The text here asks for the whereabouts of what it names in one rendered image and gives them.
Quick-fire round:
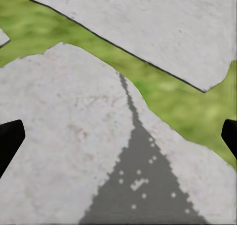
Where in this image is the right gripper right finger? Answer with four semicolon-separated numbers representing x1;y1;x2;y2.
221;119;237;159

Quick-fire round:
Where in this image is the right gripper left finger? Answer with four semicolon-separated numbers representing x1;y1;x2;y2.
0;120;25;177

